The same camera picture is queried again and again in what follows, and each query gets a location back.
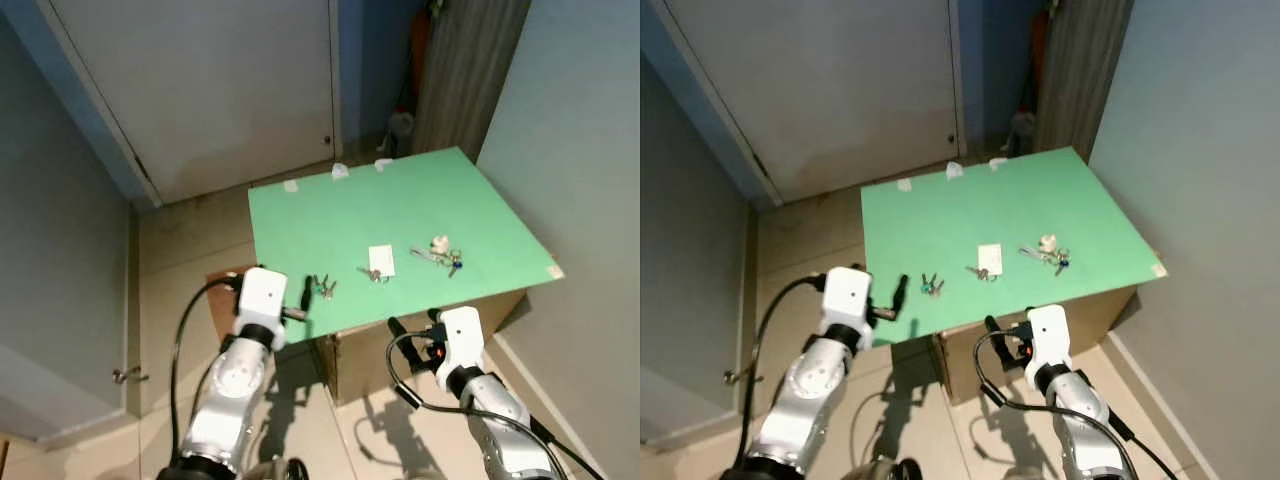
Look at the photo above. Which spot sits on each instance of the key bunch with white figure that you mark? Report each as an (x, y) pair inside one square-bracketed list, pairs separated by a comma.
[(1047, 243), (440, 245)]

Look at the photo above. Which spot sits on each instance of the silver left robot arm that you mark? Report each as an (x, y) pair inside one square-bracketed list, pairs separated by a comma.
[(228, 395), (800, 400)]

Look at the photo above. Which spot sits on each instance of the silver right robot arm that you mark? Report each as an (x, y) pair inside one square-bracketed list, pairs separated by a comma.
[(500, 410), (1085, 415)]

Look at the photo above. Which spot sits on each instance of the brown cardboard box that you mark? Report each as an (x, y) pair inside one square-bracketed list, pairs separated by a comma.
[(355, 365), (955, 365)]

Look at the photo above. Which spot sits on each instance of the key bunch with white card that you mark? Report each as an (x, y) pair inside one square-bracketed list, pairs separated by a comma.
[(381, 260), (990, 257)]

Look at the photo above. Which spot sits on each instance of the green table sheet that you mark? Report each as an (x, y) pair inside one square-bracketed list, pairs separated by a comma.
[(400, 215), (1000, 215)]

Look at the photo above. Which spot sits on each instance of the grey cabinet door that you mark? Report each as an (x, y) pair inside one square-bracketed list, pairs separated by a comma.
[(690, 270), (60, 250)]

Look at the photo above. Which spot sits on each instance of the white door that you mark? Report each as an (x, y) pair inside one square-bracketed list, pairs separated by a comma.
[(200, 90), (820, 90)]

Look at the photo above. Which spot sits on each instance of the grey wooden panel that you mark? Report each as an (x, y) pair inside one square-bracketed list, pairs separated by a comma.
[(1085, 70), (470, 70)]

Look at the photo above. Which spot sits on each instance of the red hanging object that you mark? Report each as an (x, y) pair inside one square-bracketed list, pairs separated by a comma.
[(420, 50), (1040, 45)]

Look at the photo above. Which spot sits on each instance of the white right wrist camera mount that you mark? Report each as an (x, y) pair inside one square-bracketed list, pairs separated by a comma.
[(462, 335), (1050, 335)]

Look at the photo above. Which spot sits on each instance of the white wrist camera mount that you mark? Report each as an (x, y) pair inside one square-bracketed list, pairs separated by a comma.
[(262, 295), (462, 335), (846, 295), (1050, 335)]

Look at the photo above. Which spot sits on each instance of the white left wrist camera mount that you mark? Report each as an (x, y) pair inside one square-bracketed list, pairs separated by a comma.
[(262, 295), (846, 295)]

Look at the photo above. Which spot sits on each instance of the blue door frame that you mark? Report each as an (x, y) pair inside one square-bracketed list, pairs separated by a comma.
[(75, 90), (695, 90)]

